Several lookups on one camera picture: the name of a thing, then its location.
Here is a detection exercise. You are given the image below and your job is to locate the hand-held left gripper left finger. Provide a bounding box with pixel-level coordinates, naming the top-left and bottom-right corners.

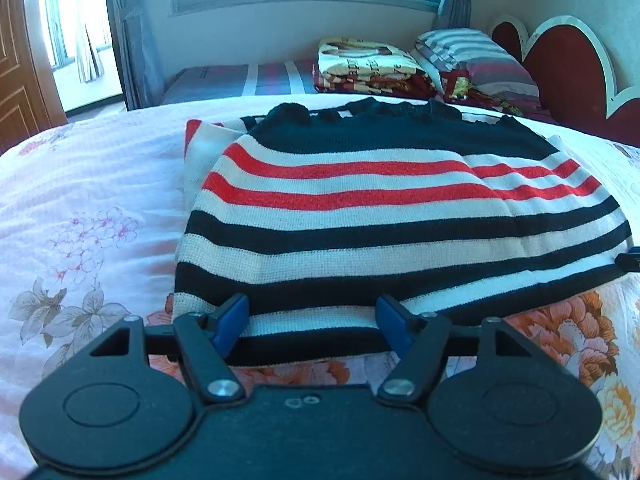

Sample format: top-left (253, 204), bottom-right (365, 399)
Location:
top-left (89, 293), bottom-right (251, 407)

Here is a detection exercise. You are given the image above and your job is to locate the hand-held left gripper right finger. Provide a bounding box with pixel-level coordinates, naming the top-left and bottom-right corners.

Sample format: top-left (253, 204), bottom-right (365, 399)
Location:
top-left (375, 294), bottom-right (542, 407)

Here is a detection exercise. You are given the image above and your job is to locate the striped knit sweater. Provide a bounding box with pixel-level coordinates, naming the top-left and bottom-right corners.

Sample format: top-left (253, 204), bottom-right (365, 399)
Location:
top-left (172, 97), bottom-right (634, 367)

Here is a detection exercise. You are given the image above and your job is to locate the red scalloped headboard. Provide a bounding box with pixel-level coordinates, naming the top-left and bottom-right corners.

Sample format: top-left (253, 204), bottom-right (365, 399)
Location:
top-left (487, 15), bottom-right (640, 134)

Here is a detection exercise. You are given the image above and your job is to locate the floral bed sheet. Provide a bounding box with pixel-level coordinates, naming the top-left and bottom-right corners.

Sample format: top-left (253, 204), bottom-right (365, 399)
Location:
top-left (0, 92), bottom-right (640, 480)

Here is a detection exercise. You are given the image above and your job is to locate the red patterned cloth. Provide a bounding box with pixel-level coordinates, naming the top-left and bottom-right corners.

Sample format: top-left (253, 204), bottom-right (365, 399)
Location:
top-left (440, 70), bottom-right (553, 118)

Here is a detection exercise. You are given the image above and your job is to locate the striped mattress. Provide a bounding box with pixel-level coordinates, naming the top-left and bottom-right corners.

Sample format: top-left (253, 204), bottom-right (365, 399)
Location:
top-left (160, 57), bottom-right (322, 107)

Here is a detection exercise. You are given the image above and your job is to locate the striped pillow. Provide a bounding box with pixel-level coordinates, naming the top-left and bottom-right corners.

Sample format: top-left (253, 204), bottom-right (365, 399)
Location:
top-left (412, 28), bottom-right (542, 107)

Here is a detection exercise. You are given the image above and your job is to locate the folded printed blanket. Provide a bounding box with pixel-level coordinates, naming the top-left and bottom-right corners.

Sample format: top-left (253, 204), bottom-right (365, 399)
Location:
top-left (312, 35), bottom-right (442, 101)

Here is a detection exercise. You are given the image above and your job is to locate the brown wooden door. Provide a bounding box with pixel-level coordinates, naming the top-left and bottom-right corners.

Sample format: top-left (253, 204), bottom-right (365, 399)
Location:
top-left (0, 0), bottom-right (69, 154)

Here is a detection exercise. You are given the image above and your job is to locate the white sheer curtain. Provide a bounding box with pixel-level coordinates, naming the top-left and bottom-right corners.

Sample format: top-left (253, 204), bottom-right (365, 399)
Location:
top-left (74, 0), bottom-right (107, 84)

